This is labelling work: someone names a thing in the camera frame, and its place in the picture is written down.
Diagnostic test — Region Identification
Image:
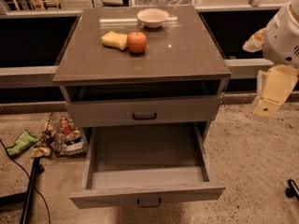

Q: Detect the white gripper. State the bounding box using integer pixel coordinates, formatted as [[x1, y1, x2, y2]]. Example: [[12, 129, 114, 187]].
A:
[[243, 0, 299, 118]]

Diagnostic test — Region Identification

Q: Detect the wire basket with snacks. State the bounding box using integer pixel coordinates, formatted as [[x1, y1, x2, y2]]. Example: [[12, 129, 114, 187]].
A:
[[32, 112, 87, 158]]

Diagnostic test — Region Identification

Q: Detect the black cable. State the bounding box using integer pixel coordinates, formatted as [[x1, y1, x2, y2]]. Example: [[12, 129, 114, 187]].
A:
[[0, 138, 52, 224]]

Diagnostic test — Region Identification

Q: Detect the black caster wheel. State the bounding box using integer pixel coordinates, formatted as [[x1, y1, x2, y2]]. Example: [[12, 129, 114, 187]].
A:
[[285, 179, 299, 202]]

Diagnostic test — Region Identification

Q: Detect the yellow sponge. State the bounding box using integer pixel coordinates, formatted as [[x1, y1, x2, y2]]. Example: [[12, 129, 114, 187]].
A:
[[101, 31, 127, 51]]

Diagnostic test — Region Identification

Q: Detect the black stand leg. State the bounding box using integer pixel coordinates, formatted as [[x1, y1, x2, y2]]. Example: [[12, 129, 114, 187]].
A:
[[0, 158, 44, 224]]

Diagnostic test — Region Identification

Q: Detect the closed middle drawer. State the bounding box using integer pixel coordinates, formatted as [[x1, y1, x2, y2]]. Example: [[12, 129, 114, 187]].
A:
[[65, 96, 221, 128]]

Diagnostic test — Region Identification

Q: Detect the open lower drawer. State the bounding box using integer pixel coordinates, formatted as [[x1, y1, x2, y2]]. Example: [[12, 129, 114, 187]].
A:
[[70, 122, 225, 209]]

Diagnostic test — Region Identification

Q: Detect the grey drawer cabinet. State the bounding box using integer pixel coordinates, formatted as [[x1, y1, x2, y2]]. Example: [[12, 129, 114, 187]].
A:
[[51, 5, 232, 210]]

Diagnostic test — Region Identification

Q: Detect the red apple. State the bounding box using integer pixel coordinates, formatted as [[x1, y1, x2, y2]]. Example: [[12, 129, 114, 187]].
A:
[[127, 32, 147, 54]]

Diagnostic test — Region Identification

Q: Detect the green snack bag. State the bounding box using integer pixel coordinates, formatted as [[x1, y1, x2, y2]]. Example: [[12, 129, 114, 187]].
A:
[[7, 130, 38, 157]]

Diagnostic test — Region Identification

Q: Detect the white bowl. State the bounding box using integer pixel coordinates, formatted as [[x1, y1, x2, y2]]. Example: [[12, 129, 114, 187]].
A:
[[137, 8, 169, 28]]

